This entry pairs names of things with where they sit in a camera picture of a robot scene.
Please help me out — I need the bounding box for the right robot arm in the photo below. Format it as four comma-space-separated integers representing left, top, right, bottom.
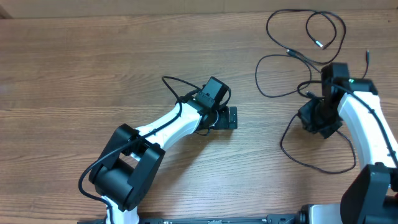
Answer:
295, 63, 397, 223

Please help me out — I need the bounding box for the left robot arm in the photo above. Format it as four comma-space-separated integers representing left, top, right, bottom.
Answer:
78, 77, 238, 223

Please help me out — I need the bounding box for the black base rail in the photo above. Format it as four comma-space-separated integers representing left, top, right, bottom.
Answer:
77, 213, 312, 224

